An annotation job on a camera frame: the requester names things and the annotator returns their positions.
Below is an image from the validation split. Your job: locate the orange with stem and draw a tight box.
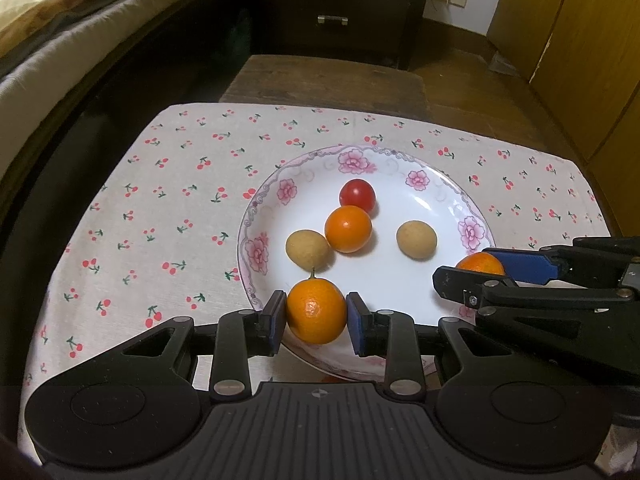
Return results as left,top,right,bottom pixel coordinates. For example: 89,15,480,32
286,273,347,344

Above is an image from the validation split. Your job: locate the tan longan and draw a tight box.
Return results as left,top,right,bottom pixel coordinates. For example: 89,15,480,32
396,220,437,260
285,230,331,272

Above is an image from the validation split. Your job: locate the cherry print tablecloth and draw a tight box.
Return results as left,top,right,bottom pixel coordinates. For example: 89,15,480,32
17,102,640,476

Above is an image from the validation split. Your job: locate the large orange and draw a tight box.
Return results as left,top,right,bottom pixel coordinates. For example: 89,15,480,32
324,206,372,254

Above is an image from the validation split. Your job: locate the dark wooden drawer cabinet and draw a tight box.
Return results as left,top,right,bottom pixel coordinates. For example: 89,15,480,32
243,0,426,70

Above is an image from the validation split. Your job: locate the small mandarin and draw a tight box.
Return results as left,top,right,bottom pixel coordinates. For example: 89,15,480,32
456,252,506,275

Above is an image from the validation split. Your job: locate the small red cherry tomato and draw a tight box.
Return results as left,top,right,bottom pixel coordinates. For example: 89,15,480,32
338,179,376,214

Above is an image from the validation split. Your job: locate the yellow wooden wardrobe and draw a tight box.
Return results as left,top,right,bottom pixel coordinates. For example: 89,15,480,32
487,0,639,235

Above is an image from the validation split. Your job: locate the white floral oval plate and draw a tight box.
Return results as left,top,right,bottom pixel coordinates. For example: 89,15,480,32
238,145,495,325

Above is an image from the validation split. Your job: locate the dark wooden bench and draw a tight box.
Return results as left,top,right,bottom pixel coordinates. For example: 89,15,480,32
220,54,432,122

